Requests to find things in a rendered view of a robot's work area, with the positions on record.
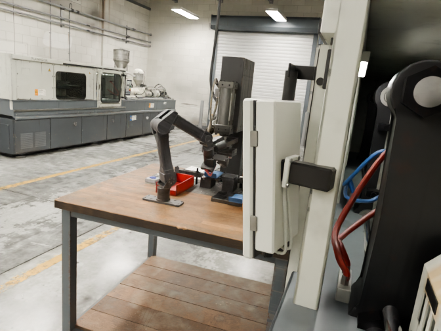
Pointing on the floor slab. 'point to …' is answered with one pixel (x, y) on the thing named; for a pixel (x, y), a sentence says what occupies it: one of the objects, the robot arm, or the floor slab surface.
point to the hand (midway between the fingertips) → (210, 174)
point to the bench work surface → (163, 309)
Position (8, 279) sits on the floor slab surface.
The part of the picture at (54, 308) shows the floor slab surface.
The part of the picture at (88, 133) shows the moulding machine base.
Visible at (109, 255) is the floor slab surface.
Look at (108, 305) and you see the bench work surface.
